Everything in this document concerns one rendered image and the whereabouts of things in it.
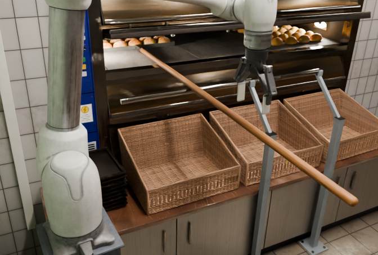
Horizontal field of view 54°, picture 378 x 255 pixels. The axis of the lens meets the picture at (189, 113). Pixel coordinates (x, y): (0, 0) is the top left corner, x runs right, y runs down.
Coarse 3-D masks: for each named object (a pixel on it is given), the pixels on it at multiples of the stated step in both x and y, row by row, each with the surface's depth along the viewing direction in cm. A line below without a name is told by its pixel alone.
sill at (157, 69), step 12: (300, 48) 261; (312, 48) 261; (324, 48) 265; (336, 48) 271; (192, 60) 228; (204, 60) 229; (216, 60) 230; (228, 60) 233; (108, 72) 204; (120, 72) 205; (132, 72) 208; (144, 72) 211; (156, 72) 215
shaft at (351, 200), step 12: (156, 60) 218; (168, 72) 205; (192, 84) 181; (204, 96) 171; (228, 108) 157; (240, 120) 147; (252, 132) 140; (276, 144) 130; (288, 156) 124; (300, 168) 119; (312, 168) 116; (324, 180) 111; (336, 192) 107; (348, 192) 106; (348, 204) 104
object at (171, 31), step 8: (344, 16) 242; (352, 16) 245; (360, 16) 248; (368, 16) 252; (240, 24) 210; (280, 24) 222; (288, 24) 224; (136, 32) 185; (144, 32) 187; (152, 32) 189; (160, 32) 191; (168, 32) 193; (176, 32) 194; (184, 32) 196; (192, 32) 198
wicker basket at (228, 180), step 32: (128, 128) 216; (160, 128) 226; (192, 128) 235; (128, 160) 204; (160, 160) 228; (192, 160) 235; (224, 160) 218; (160, 192) 186; (192, 192) 196; (224, 192) 206
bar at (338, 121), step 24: (312, 72) 217; (144, 96) 175; (168, 96) 181; (264, 120) 194; (336, 120) 211; (264, 144) 195; (336, 144) 216; (264, 168) 199; (264, 192) 204; (264, 216) 213; (312, 240) 247
